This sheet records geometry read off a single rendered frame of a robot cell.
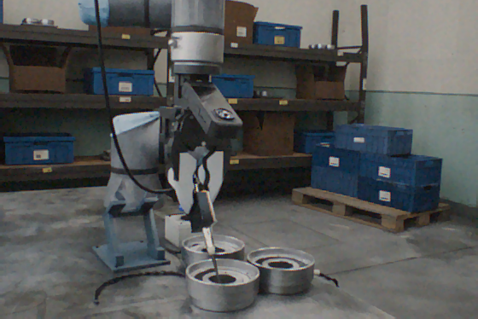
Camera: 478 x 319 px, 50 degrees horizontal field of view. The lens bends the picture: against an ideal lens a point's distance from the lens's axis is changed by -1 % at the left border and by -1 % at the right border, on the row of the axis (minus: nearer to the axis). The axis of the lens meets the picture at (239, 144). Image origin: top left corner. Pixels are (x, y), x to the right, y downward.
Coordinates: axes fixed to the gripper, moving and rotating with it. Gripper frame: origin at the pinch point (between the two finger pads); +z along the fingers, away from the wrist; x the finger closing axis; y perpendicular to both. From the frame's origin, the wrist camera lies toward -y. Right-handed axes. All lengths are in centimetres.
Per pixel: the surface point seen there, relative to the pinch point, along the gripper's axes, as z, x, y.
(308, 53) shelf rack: -50, -281, 336
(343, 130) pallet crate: 21, -289, 289
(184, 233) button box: 10.4, -7.0, 19.7
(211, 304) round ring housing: 12.0, 1.3, -7.0
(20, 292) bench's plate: 13.1, 23.0, 10.3
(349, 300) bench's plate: 13.0, -18.4, -12.7
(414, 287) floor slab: 94, -202, 125
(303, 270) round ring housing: 9.4, -13.5, -7.8
